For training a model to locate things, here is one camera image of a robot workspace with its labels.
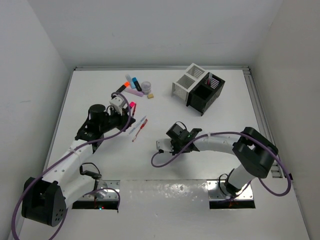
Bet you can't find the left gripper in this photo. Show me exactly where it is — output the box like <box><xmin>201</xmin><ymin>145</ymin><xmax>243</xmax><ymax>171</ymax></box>
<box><xmin>99</xmin><ymin>106</ymin><xmax>135</xmax><ymax>133</ymax></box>

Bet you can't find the blue gel pen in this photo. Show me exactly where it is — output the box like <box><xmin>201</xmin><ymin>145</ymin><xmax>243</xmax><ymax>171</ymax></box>
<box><xmin>128</xmin><ymin>115</ymin><xmax>147</xmax><ymax>135</ymax></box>

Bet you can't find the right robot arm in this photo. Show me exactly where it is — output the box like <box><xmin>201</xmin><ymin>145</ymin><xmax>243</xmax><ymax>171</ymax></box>
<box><xmin>165</xmin><ymin>123</ymin><xmax>278</xmax><ymax>196</ymax></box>

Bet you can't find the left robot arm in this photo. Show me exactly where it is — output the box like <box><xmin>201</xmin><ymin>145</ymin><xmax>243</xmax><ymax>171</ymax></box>
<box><xmin>21</xmin><ymin>104</ymin><xmax>136</xmax><ymax>227</ymax></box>

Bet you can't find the pink cap black highlighter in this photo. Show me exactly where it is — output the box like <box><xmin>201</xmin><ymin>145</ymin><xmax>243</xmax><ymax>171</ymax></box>
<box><xmin>129</xmin><ymin>101</ymin><xmax>136</xmax><ymax>111</ymax></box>

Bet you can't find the red slim pen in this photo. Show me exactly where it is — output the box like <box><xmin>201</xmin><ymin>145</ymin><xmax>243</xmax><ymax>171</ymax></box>
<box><xmin>132</xmin><ymin>118</ymin><xmax>148</xmax><ymax>142</ymax></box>

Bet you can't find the lilac highlighter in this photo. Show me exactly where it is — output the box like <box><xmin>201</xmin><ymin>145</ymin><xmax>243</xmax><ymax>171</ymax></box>
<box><xmin>124</xmin><ymin>87</ymin><xmax>144</xmax><ymax>97</ymax></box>

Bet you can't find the orange cap black highlighter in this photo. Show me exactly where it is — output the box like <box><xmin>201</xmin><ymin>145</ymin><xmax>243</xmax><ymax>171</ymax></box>
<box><xmin>115</xmin><ymin>81</ymin><xmax>130</xmax><ymax>93</ymax></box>

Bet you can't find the blue cap black highlighter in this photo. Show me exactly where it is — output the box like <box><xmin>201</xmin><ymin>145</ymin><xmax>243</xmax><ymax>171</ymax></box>
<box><xmin>132</xmin><ymin>77</ymin><xmax>142</xmax><ymax>92</ymax></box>

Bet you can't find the small tan eraser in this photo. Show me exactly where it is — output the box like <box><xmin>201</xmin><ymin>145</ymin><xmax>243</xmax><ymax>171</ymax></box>
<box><xmin>147</xmin><ymin>93</ymin><xmax>154</xmax><ymax>99</ymax></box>

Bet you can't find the light blue highlighter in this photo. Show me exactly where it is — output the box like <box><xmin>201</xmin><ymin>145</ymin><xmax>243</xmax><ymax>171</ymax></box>
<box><xmin>125</xmin><ymin>74</ymin><xmax>136</xmax><ymax>89</ymax></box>

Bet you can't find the black slotted container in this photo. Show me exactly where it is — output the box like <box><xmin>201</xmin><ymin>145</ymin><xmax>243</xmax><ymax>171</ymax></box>
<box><xmin>186</xmin><ymin>72</ymin><xmax>226</xmax><ymax>116</ymax></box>

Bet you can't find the round translucent tape dispenser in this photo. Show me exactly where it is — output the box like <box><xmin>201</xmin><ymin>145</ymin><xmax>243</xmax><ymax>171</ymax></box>
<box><xmin>140</xmin><ymin>81</ymin><xmax>152</xmax><ymax>94</ymax></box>

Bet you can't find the white slotted container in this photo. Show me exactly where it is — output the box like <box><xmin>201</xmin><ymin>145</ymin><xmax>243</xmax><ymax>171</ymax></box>
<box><xmin>171</xmin><ymin>63</ymin><xmax>206</xmax><ymax>103</ymax></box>

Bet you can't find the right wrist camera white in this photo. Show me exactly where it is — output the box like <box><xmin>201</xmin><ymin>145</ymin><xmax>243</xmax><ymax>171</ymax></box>
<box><xmin>156</xmin><ymin>138</ymin><xmax>174</xmax><ymax>153</ymax></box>

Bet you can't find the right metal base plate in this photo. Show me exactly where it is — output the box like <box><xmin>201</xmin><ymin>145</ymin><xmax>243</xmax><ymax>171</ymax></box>
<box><xmin>206</xmin><ymin>179</ymin><xmax>254</xmax><ymax>202</ymax></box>

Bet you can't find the metal base plate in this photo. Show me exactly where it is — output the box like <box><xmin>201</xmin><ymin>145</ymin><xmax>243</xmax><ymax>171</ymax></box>
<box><xmin>78</xmin><ymin>180</ymin><xmax>121</xmax><ymax>202</ymax></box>
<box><xmin>206</xmin><ymin>179</ymin><xmax>254</xmax><ymax>202</ymax></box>

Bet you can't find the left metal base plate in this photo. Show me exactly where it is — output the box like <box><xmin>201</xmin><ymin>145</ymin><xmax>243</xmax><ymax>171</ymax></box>
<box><xmin>78</xmin><ymin>180</ymin><xmax>121</xmax><ymax>202</ymax></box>

